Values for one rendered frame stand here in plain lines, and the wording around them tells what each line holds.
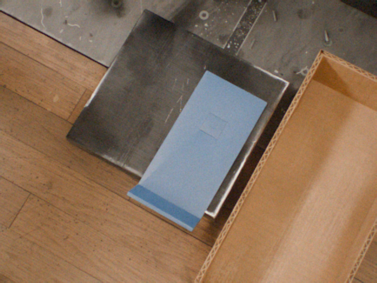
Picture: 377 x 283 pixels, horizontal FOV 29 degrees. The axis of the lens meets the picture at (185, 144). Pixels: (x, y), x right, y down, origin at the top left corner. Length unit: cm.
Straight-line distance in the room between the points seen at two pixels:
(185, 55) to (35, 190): 21
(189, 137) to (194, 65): 8
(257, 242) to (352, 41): 24
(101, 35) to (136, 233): 22
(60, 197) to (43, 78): 13
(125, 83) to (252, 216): 19
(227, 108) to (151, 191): 11
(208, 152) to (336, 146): 13
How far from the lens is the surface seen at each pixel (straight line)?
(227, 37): 78
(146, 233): 72
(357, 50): 79
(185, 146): 72
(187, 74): 74
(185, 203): 70
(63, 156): 75
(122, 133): 73
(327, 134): 75
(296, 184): 73
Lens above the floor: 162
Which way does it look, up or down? 75 degrees down
